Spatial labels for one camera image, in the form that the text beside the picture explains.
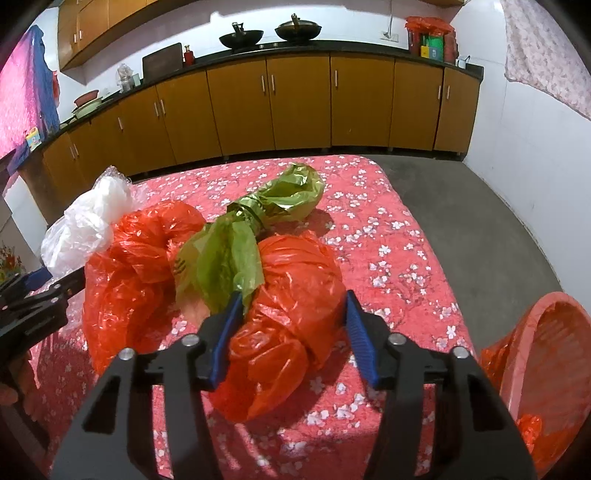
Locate light green plastic bag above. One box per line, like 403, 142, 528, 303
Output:
174, 164, 326, 319

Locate wooden lower kitchen cabinets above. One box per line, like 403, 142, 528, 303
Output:
41, 51, 485, 204

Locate red floral quilt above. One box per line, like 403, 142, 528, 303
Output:
28, 154, 476, 480

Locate black kitchen countertop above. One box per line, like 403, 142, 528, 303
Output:
41, 39, 485, 144

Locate clear white plastic bag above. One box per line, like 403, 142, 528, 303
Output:
41, 166, 136, 278

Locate red plastic bag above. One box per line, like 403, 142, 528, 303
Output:
210, 231, 347, 423
82, 200, 206, 377
515, 413, 578, 476

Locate pink floral hanging cloth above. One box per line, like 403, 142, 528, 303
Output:
501, 0, 591, 118

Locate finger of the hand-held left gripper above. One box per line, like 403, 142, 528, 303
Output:
0, 267, 55, 301
44, 268, 87, 301

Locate red bag over boxes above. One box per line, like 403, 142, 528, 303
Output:
405, 17, 455, 35

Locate black wok with lid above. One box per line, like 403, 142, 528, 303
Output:
274, 14, 322, 43

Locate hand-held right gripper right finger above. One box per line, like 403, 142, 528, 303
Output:
344, 290, 539, 480

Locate dark brown cutting board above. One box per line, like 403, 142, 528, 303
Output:
142, 42, 184, 77

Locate white flower print panel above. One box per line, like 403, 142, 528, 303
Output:
0, 178, 49, 289

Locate person's left hand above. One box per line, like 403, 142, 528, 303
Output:
0, 353, 38, 418

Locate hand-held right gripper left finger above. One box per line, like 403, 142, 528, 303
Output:
48, 291, 244, 480

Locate red plastic basket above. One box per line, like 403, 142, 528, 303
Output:
480, 291, 591, 480

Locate pink and blue hanging cloth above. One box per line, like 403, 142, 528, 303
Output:
0, 25, 61, 160

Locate wooden upper wall cabinets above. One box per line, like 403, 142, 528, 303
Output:
58, 0, 199, 72

